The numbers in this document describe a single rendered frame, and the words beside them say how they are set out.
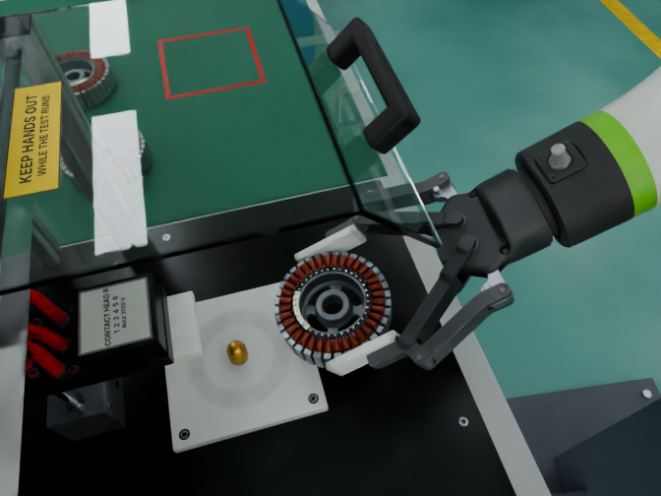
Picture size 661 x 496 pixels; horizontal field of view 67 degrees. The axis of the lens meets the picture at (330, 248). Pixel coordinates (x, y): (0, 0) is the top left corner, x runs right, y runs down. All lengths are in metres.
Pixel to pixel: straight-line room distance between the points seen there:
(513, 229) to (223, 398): 0.31
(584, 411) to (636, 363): 0.22
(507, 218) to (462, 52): 1.89
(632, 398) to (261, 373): 1.15
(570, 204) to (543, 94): 1.76
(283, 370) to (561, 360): 1.07
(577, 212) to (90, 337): 0.38
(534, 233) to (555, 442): 1.00
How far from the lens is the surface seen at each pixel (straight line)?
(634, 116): 0.45
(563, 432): 1.41
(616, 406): 1.49
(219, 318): 0.56
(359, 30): 0.39
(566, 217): 0.43
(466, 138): 1.90
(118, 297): 0.43
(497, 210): 0.43
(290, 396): 0.52
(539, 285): 1.58
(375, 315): 0.46
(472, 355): 0.59
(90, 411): 0.51
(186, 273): 0.61
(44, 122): 0.35
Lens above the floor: 1.27
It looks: 56 degrees down
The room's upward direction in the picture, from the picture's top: straight up
